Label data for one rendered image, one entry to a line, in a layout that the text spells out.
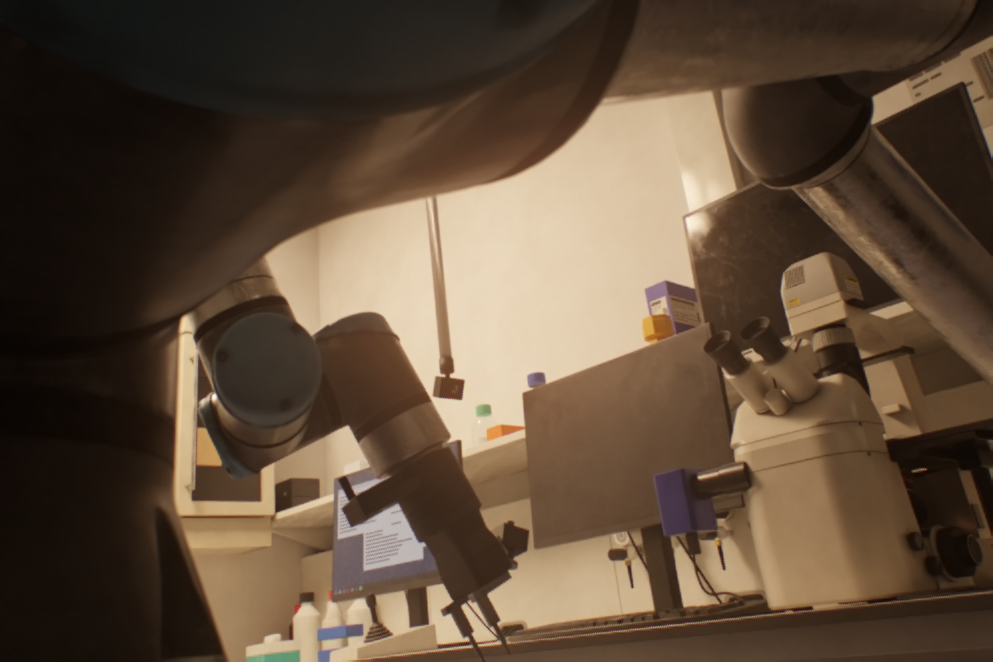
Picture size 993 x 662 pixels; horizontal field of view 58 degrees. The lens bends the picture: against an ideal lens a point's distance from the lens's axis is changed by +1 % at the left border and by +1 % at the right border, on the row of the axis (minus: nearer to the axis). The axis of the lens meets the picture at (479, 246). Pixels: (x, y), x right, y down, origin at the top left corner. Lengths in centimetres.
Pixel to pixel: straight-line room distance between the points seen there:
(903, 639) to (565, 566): 153
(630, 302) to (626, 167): 44
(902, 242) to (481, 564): 50
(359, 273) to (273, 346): 311
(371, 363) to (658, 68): 66
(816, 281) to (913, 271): 68
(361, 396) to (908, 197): 55
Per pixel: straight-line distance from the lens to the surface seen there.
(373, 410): 93
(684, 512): 141
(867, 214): 85
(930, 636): 125
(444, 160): 22
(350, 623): 304
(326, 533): 383
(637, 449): 185
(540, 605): 275
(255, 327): 78
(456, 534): 92
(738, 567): 232
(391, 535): 256
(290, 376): 78
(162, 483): 31
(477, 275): 325
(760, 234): 221
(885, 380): 171
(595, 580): 260
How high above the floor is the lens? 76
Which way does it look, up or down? 24 degrees up
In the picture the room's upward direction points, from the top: 7 degrees counter-clockwise
